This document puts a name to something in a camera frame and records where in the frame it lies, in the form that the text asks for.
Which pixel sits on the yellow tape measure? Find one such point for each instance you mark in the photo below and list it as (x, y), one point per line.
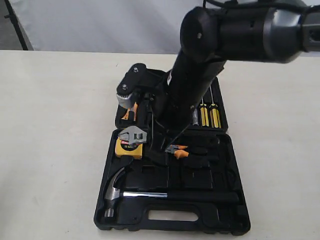
(122, 148)

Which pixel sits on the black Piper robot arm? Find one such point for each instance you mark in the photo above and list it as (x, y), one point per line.
(264, 32)

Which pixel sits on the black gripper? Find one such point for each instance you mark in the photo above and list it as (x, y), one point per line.
(175, 94)

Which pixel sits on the orange handled pliers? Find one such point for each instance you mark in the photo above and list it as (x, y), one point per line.
(179, 151)

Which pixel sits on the black plastic tool case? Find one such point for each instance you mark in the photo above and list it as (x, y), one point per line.
(210, 167)

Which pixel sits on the right yellow black screwdriver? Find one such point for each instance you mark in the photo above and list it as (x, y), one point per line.
(214, 112)

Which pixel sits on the black stand pole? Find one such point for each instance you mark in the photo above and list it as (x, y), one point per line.
(15, 23)

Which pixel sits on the left yellow black screwdriver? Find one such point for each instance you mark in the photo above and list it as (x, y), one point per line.
(204, 114)

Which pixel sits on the orange utility knife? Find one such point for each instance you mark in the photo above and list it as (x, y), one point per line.
(131, 113)

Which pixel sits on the clear voltage tester screwdriver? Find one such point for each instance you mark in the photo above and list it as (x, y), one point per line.
(195, 118)

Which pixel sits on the claw hammer black grip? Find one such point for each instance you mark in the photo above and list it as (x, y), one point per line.
(113, 194)

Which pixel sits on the adjustable wrench black handle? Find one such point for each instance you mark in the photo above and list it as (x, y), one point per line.
(133, 135)

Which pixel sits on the yellow black screwdriver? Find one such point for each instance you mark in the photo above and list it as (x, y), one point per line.
(204, 114)
(214, 112)

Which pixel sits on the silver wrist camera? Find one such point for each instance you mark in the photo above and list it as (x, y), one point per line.
(134, 79)

